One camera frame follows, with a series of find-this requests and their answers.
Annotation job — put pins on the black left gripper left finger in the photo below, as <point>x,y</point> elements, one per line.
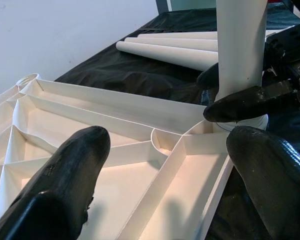
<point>52,190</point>

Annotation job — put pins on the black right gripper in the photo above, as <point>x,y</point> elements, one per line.
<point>290,50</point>

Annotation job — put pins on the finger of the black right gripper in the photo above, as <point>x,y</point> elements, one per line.
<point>207,76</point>

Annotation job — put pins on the white plastic table leg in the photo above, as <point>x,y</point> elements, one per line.
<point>190,36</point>
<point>240,50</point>
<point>190,44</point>
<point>165,55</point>

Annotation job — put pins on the black plastic table cover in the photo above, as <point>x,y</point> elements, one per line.
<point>140,72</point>

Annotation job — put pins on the white plastic table top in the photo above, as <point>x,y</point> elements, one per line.
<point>77,120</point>

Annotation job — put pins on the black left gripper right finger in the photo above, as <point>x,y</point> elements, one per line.
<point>272,185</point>

